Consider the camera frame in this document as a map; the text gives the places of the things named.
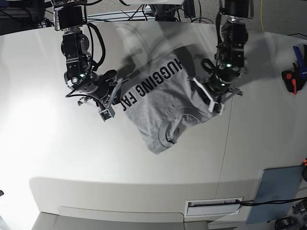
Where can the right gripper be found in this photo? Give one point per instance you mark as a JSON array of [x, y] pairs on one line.
[[104, 89]]

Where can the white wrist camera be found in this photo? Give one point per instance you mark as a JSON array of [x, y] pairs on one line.
[[216, 108], [107, 114]]

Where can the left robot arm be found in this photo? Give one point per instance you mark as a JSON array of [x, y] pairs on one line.
[[229, 62]]

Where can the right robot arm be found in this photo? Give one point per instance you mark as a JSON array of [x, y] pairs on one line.
[[84, 49]]

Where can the blue grey board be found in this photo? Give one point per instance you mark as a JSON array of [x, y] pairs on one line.
[[275, 184]]

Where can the black red hand tool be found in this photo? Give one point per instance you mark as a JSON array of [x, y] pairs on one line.
[[294, 81]]

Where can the grey T-shirt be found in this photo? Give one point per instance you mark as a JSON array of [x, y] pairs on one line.
[[162, 97]]

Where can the blue clamp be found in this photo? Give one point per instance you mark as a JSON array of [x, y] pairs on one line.
[[301, 68]]

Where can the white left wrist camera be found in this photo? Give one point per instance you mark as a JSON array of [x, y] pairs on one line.
[[216, 108]]

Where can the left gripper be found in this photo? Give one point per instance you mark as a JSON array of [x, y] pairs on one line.
[[215, 90]]

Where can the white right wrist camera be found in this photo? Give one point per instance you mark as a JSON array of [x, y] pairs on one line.
[[107, 114]]

